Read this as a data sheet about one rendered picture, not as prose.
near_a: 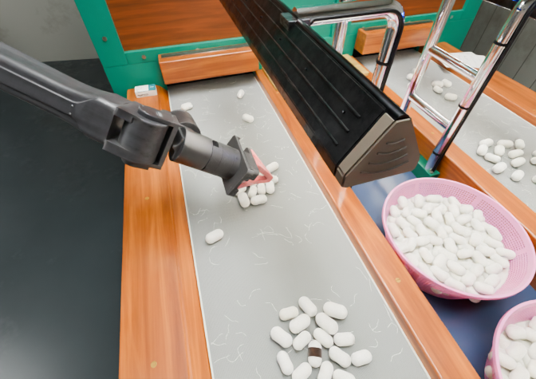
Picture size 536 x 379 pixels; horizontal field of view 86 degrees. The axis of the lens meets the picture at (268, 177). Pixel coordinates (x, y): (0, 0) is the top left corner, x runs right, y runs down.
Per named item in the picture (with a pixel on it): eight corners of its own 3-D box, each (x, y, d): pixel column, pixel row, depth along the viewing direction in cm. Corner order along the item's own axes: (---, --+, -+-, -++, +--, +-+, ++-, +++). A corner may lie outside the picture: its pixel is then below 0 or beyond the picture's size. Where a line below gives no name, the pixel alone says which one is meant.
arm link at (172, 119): (120, 165, 41) (139, 112, 38) (117, 131, 50) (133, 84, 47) (197, 181, 48) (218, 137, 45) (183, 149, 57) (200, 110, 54)
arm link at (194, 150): (165, 165, 43) (183, 133, 41) (159, 144, 48) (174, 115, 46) (205, 178, 47) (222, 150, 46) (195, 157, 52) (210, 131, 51)
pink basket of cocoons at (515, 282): (464, 351, 49) (497, 336, 42) (345, 243, 63) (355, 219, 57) (526, 260, 61) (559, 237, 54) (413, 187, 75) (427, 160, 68)
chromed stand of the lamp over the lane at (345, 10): (279, 226, 67) (291, 14, 34) (256, 167, 80) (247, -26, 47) (352, 206, 71) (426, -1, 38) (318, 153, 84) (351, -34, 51)
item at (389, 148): (340, 191, 26) (360, 127, 21) (214, -5, 66) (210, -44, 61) (415, 172, 28) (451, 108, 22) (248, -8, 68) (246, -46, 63)
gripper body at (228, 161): (242, 137, 55) (208, 121, 50) (257, 174, 48) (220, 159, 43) (223, 160, 57) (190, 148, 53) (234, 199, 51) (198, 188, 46)
